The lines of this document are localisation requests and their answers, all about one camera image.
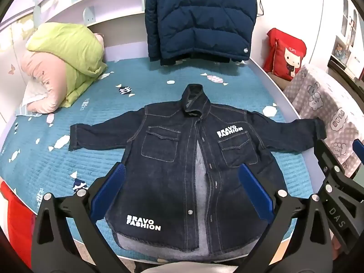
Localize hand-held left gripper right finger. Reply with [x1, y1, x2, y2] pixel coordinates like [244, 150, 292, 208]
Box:
[238, 163, 333, 273]

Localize navy and yellow puffer jacket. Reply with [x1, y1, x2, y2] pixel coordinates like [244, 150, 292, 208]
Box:
[144, 0, 259, 66]

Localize green quilt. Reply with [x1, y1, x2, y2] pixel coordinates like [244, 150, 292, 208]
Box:
[27, 22, 108, 109]

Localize red cartoon cushion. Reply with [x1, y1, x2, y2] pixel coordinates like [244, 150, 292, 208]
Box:
[272, 40, 307, 81]

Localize house-shaped shelf divider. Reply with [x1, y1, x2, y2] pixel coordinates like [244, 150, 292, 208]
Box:
[83, 6, 96, 23]

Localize colourful picture book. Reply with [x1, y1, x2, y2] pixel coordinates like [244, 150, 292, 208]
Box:
[331, 41, 351, 63]

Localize grey checked bear blanket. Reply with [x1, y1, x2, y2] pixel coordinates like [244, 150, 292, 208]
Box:
[284, 64, 364, 178]

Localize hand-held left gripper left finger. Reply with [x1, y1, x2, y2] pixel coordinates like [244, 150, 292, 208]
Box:
[31, 162, 128, 273]

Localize white cabinet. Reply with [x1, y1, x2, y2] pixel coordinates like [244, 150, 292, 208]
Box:
[323, 0, 364, 80]

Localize black hanging garment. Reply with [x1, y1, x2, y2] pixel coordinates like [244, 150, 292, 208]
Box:
[159, 52, 236, 66]

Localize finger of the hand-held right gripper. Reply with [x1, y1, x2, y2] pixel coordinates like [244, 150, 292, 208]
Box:
[353, 139, 364, 162]
[314, 139, 346, 181]

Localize pink quilt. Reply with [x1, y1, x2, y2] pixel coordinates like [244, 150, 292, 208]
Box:
[21, 33, 105, 114]

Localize teal candy-print bedspread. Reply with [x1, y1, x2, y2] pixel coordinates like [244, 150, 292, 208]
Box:
[0, 57, 313, 262]

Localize white pillow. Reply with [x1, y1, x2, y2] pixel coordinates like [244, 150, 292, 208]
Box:
[18, 85, 46, 117]

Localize dark denim jacket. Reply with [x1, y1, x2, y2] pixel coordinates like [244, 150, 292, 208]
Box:
[68, 84, 327, 263]

